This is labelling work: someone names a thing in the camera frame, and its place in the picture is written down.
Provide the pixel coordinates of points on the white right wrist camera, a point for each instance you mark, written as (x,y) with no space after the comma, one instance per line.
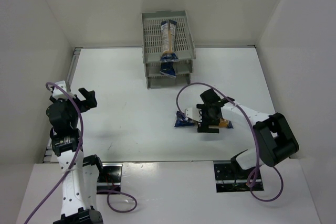
(193,114)

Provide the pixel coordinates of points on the aluminium rail left edge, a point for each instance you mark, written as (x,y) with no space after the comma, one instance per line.
(63,116)

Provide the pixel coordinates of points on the pasta bag table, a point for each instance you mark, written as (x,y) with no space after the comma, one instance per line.
(183,121)

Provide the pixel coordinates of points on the grey three-tier tray shelf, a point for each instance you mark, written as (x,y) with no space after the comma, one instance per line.
(152,48)

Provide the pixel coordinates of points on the pasta bag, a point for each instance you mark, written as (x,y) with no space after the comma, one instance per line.
(168,32)
(167,69)

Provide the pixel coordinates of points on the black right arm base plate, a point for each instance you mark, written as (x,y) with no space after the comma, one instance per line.
(230,178)

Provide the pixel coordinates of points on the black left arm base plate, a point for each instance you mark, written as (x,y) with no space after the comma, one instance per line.
(109,178)

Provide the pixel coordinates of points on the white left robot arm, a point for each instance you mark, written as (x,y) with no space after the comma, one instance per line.
(78,172)

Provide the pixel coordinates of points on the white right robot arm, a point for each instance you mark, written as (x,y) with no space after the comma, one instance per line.
(275,139)

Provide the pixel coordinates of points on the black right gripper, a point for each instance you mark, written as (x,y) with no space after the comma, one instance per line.
(208,127)

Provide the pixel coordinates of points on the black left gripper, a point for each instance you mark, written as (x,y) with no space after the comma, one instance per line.
(79,100)

